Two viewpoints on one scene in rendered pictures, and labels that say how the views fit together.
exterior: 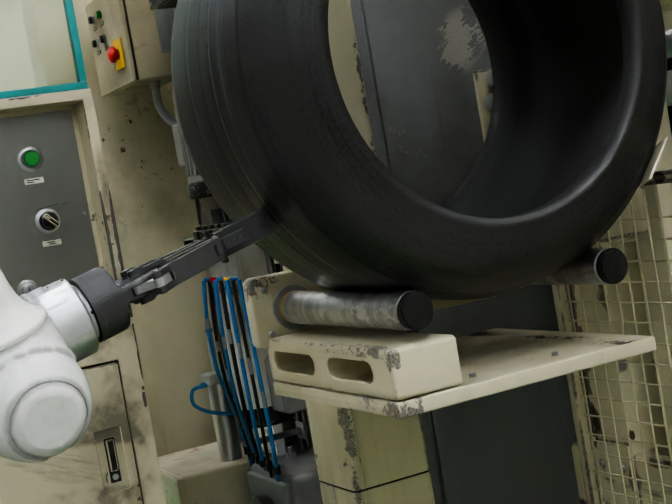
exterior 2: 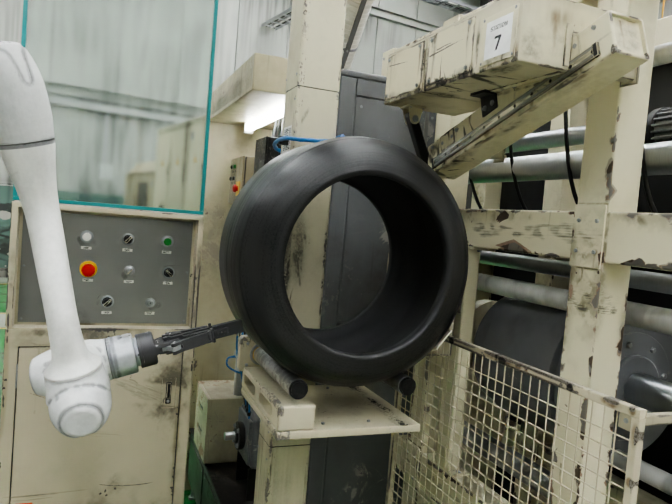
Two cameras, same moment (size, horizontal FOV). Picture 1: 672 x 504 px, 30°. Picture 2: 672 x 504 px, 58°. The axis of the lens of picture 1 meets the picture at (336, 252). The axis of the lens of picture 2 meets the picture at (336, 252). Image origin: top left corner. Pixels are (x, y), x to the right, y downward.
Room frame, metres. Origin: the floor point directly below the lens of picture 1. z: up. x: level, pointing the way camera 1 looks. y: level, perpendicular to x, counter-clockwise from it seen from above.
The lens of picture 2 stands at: (0.07, -0.22, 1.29)
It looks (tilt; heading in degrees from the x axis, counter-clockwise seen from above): 3 degrees down; 4
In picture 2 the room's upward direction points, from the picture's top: 5 degrees clockwise
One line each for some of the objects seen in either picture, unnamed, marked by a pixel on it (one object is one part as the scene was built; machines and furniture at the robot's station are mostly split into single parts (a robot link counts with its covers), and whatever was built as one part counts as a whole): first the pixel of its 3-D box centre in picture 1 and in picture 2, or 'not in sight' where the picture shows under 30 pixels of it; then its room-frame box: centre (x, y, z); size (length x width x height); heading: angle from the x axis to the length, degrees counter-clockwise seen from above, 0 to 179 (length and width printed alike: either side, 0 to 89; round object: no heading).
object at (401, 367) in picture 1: (355, 359); (275, 394); (1.56, 0.00, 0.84); 0.36 x 0.09 x 0.06; 26
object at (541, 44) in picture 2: not in sight; (481, 65); (1.64, -0.45, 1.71); 0.61 x 0.25 x 0.15; 26
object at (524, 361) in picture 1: (454, 365); (325, 407); (1.62, -0.13, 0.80); 0.37 x 0.36 x 0.02; 116
